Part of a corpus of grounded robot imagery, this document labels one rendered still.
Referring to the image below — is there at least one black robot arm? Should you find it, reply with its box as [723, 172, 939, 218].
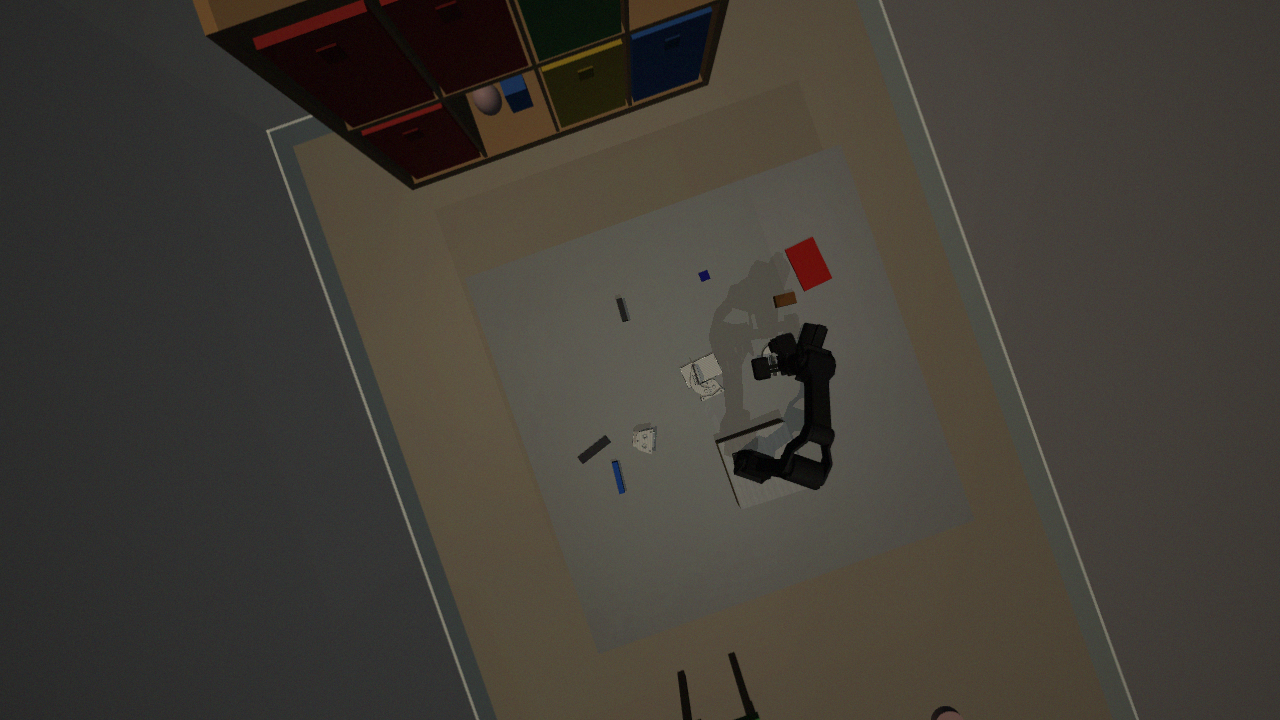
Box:
[732, 323, 836, 489]

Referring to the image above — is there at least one red flat rectangular plate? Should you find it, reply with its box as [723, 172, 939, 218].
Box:
[785, 237, 832, 291]

